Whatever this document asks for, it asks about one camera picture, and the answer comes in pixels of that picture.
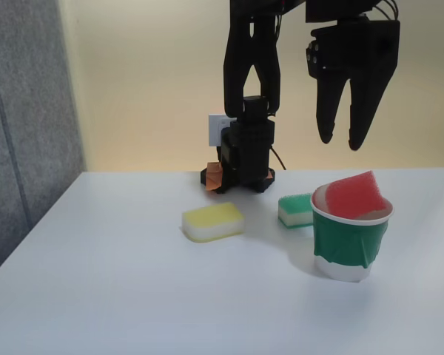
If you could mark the red sponge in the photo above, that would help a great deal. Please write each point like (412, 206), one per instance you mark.
(355, 196)

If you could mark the green sponge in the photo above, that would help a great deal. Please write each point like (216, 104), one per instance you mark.
(292, 212)

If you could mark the yellow sponge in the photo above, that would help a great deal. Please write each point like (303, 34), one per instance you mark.
(212, 222)

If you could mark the orange tape piece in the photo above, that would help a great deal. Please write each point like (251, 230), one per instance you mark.
(213, 175)
(269, 174)

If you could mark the white paper cup green band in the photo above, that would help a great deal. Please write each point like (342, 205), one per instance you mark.
(340, 240)

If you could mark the grey felt partition panel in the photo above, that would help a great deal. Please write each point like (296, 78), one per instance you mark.
(26, 129)

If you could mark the white wall socket plate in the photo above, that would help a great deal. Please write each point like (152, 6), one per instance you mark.
(216, 129)

